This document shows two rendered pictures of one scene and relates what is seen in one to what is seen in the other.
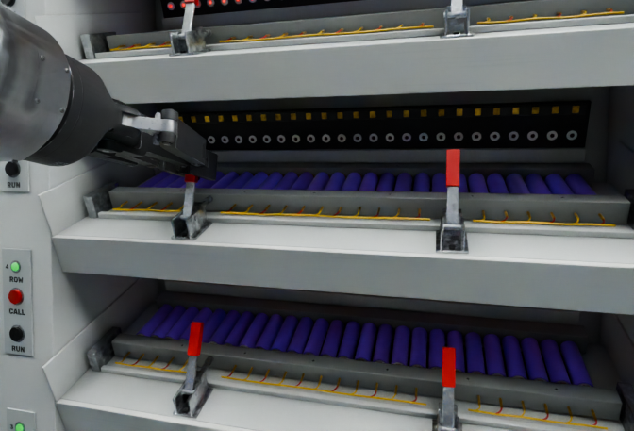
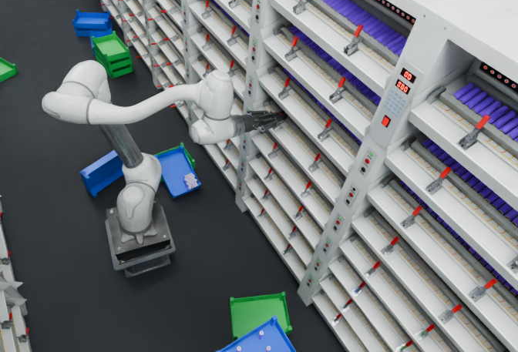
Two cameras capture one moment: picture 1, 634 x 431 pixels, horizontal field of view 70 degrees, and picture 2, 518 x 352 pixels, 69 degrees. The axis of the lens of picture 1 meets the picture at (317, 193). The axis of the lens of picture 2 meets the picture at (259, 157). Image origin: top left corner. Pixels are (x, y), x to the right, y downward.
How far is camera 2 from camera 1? 1.37 m
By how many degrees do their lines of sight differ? 55
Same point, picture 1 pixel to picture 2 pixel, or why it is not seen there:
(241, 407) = (279, 162)
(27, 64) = (238, 132)
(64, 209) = (257, 105)
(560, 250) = (325, 184)
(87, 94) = (247, 129)
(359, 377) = (301, 173)
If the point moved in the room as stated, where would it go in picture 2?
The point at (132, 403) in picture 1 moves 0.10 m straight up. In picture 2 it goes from (263, 148) to (264, 134)
